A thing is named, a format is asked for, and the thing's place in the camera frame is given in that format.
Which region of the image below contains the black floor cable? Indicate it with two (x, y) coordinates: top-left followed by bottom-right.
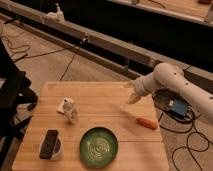
(0, 33), (84, 82)

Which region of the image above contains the black phone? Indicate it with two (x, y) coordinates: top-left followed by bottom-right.
(39, 130), (58, 159)

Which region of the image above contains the white cup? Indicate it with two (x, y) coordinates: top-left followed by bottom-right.
(39, 130), (62, 160)

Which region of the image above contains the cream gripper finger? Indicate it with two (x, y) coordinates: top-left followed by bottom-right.
(127, 93), (141, 104)
(123, 81), (134, 88)

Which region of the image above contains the green ceramic plate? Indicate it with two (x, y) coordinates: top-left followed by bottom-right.
(79, 127), (118, 169)

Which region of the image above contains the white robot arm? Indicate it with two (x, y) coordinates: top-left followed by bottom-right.
(125, 63), (213, 125)

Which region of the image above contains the blue electronic box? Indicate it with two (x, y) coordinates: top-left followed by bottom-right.
(169, 99), (188, 118)

